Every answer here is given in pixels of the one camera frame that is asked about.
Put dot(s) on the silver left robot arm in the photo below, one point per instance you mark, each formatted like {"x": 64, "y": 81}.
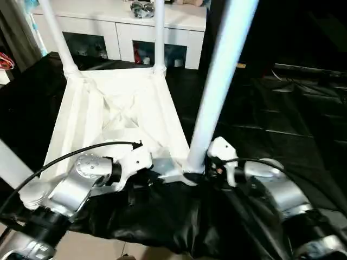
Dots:
{"x": 70, "y": 189}

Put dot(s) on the white teal patterned curtain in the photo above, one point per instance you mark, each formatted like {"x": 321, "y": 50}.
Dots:
{"x": 38, "y": 29}

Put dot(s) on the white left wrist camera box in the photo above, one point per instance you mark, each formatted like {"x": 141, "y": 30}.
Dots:
{"x": 135, "y": 159}

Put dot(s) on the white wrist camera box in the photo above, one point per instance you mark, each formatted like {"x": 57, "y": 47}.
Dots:
{"x": 135, "y": 159}
{"x": 222, "y": 149}

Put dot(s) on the black television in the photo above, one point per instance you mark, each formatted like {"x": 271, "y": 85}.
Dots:
{"x": 311, "y": 71}

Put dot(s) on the black glossy mat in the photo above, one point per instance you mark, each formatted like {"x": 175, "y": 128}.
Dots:
{"x": 271, "y": 122}

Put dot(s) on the small tan box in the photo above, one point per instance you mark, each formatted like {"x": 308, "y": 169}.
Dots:
{"x": 241, "y": 65}

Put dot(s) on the red clothes hangers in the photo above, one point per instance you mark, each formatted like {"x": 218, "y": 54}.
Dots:
{"x": 6, "y": 62}

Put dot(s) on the white glass-door cabinet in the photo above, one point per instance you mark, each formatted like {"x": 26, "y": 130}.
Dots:
{"x": 108, "y": 24}

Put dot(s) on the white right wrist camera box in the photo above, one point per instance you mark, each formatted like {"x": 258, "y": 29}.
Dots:
{"x": 222, "y": 149}

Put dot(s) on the black bundle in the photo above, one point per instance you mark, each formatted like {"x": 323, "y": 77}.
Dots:
{"x": 141, "y": 9}

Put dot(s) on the white plastic table top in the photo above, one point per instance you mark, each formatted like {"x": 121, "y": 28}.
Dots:
{"x": 81, "y": 108}

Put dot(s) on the white plastic container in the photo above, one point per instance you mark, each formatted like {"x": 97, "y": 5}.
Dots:
{"x": 4, "y": 77}

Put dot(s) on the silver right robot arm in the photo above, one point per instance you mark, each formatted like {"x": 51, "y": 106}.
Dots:
{"x": 284, "y": 189}

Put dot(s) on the white plastic table leg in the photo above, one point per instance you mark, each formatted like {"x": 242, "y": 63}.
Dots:
{"x": 58, "y": 40}
{"x": 159, "y": 35}
{"x": 217, "y": 81}
{"x": 13, "y": 168}

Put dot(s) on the grey curtain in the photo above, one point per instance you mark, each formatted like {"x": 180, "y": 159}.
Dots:
{"x": 16, "y": 32}

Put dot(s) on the small white ceramic cup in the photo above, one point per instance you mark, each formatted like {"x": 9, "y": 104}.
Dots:
{"x": 178, "y": 62}

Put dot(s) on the red white ceramic figure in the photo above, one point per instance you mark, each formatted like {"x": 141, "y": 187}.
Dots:
{"x": 137, "y": 55}

